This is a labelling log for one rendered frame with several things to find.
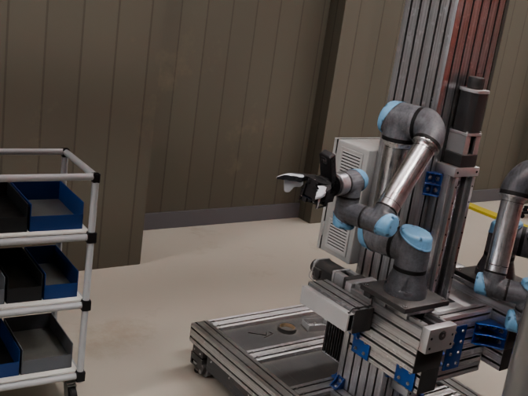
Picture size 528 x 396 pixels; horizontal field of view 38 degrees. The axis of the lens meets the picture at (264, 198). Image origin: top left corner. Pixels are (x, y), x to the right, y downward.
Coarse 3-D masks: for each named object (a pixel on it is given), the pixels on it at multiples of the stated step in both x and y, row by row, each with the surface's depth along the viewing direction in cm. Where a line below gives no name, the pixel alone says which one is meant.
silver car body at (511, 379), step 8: (520, 320) 142; (520, 328) 139; (520, 336) 138; (520, 344) 137; (512, 352) 141; (520, 352) 136; (512, 360) 140; (520, 360) 135; (512, 368) 139; (520, 368) 135; (512, 376) 138; (520, 376) 134; (504, 384) 143; (512, 384) 137; (520, 384) 134; (504, 392) 142; (512, 392) 137; (520, 392) 133
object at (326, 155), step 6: (324, 150) 232; (324, 156) 230; (330, 156) 230; (324, 162) 231; (330, 162) 230; (324, 168) 234; (330, 168) 232; (324, 174) 236; (330, 174) 234; (330, 180) 235
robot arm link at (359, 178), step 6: (348, 174) 243; (354, 174) 245; (360, 174) 247; (366, 174) 249; (354, 180) 244; (360, 180) 246; (366, 180) 249; (354, 186) 244; (360, 186) 246; (366, 186) 250; (348, 192) 244; (354, 192) 246; (360, 192) 248; (354, 198) 247
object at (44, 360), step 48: (0, 192) 312; (48, 192) 323; (96, 192) 297; (0, 240) 283; (48, 240) 292; (96, 240) 303; (0, 288) 299; (48, 288) 304; (0, 336) 331; (48, 336) 334; (0, 384) 302
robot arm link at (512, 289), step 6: (510, 282) 258; (516, 282) 258; (522, 282) 257; (510, 288) 257; (516, 288) 257; (522, 288) 256; (510, 294) 257; (516, 294) 256; (522, 294) 256; (510, 300) 258; (516, 300) 257; (522, 300) 256; (516, 306) 259; (522, 306) 257
